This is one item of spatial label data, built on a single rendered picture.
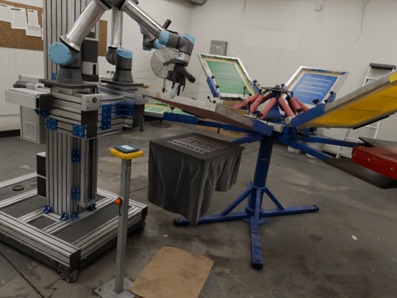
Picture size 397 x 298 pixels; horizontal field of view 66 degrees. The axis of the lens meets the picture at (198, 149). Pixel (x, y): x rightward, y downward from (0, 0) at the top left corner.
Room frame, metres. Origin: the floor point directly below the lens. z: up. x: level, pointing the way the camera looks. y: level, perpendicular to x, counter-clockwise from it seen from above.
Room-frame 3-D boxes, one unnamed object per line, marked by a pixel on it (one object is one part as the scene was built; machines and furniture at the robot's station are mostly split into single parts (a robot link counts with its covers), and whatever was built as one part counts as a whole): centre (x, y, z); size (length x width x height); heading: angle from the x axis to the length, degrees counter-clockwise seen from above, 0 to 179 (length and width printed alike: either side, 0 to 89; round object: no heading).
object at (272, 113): (2.89, -0.64, 0.67); 0.39 x 0.39 x 1.35
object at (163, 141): (1.98, 0.00, 0.95); 0.48 x 0.44 x 0.01; 145
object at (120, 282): (1.64, 0.39, 0.48); 0.22 x 0.22 x 0.96; 55
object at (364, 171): (2.28, -0.92, 0.91); 1.34 x 0.40 x 0.08; 25
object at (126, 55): (2.33, 0.63, 1.42); 0.13 x 0.12 x 0.14; 42
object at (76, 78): (1.87, 0.82, 1.31); 0.15 x 0.15 x 0.10
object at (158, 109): (2.97, 0.26, 1.05); 1.08 x 0.61 x 0.23; 85
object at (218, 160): (1.86, -0.17, 0.74); 0.46 x 0.04 x 0.42; 145
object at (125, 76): (2.32, 0.62, 1.31); 0.15 x 0.15 x 0.10
